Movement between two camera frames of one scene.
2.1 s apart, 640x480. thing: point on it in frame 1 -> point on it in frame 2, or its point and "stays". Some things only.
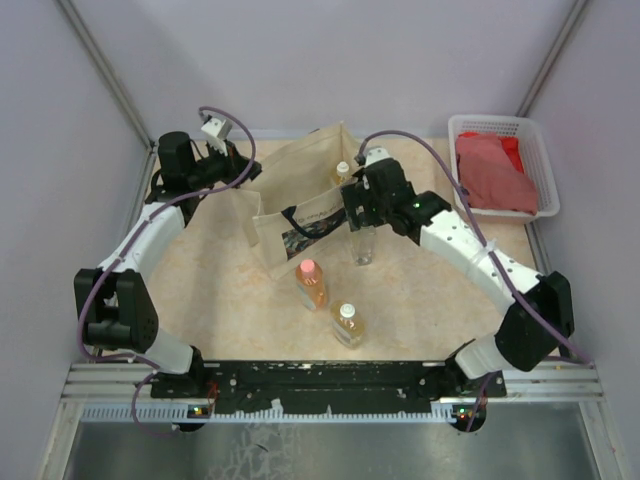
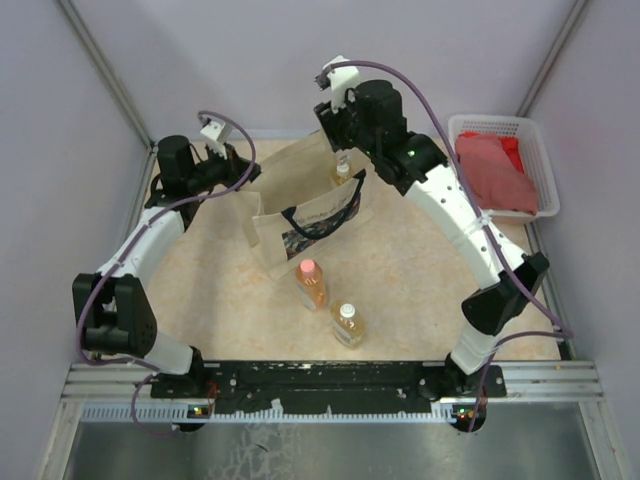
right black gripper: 355,195 -> 331,120
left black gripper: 234,162 stays
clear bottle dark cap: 363,240 -> 343,166
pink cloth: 489,177 stays
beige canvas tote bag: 294,212 stays
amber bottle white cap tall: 342,170 stays
